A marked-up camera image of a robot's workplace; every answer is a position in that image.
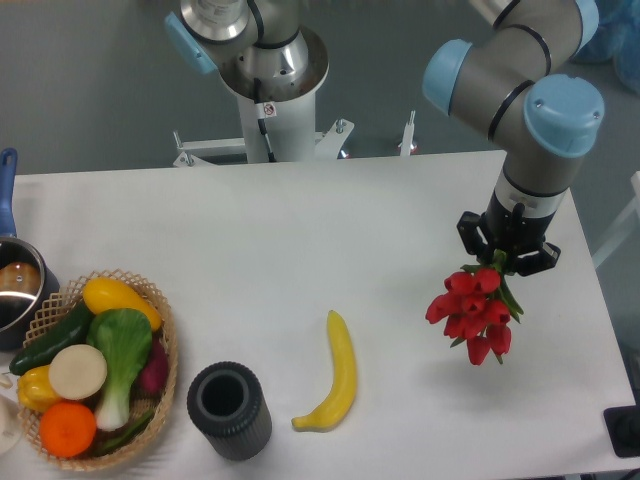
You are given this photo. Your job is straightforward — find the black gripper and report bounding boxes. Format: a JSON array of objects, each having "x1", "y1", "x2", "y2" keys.
[{"x1": 456, "y1": 189, "x2": 561, "y2": 277}]

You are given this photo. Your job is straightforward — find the red tulip bouquet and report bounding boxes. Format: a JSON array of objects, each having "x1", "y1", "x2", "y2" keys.
[{"x1": 425, "y1": 250, "x2": 524, "y2": 366}]

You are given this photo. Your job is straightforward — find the dark grey ribbed vase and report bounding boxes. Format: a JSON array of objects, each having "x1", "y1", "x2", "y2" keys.
[{"x1": 187, "y1": 361, "x2": 272, "y2": 461}]

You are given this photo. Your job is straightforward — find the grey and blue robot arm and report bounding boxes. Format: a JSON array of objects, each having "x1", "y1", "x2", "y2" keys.
[{"x1": 164, "y1": 1, "x2": 605, "y2": 276}]

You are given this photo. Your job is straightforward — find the yellow banana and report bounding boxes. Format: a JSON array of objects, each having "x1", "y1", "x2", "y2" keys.
[{"x1": 291, "y1": 310, "x2": 358, "y2": 432}]

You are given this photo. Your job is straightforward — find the black device at table edge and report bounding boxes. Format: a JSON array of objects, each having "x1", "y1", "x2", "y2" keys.
[{"x1": 603, "y1": 405, "x2": 639, "y2": 458}]

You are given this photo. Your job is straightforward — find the blue plastic bag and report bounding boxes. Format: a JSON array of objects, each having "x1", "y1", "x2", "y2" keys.
[{"x1": 573, "y1": 0, "x2": 639, "y2": 95}]

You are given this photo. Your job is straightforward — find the purple sweet potato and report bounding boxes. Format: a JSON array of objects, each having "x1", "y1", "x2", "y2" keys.
[{"x1": 137, "y1": 337, "x2": 169, "y2": 395}]

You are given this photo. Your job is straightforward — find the woven wicker basket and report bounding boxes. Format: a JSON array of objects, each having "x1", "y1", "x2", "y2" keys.
[{"x1": 18, "y1": 269, "x2": 178, "y2": 472}]

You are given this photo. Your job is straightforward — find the green bok choy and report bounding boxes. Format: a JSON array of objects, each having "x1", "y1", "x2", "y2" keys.
[{"x1": 87, "y1": 308, "x2": 152, "y2": 432}]

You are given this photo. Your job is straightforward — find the yellow squash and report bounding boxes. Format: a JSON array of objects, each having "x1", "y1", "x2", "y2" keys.
[{"x1": 82, "y1": 277, "x2": 163, "y2": 332}]

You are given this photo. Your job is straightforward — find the green chili pepper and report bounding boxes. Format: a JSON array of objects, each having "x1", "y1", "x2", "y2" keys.
[{"x1": 92, "y1": 410, "x2": 155, "y2": 457}]

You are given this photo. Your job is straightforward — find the dark green cucumber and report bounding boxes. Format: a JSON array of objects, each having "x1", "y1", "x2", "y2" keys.
[{"x1": 9, "y1": 300, "x2": 94, "y2": 376}]

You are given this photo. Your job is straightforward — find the white round radish slice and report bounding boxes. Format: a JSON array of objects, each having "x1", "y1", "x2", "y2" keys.
[{"x1": 48, "y1": 344, "x2": 107, "y2": 400}]

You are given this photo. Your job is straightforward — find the orange fruit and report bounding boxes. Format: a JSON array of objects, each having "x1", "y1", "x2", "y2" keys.
[{"x1": 39, "y1": 402, "x2": 97, "y2": 458}]

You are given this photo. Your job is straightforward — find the yellow bell pepper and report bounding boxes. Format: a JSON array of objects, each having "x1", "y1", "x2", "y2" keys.
[{"x1": 17, "y1": 365, "x2": 62, "y2": 413}]

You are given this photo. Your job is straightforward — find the white garlic clove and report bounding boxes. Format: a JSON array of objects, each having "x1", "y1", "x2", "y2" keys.
[{"x1": 0, "y1": 373, "x2": 13, "y2": 389}]

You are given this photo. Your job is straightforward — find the white frame at right edge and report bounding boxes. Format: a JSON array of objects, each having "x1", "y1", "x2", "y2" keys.
[{"x1": 592, "y1": 171, "x2": 639, "y2": 269}]

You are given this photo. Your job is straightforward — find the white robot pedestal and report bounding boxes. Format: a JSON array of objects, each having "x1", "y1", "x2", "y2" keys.
[{"x1": 166, "y1": 20, "x2": 355, "y2": 167}]

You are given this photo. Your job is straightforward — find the blue handled saucepan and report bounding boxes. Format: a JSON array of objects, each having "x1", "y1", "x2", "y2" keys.
[{"x1": 1, "y1": 148, "x2": 59, "y2": 352}]

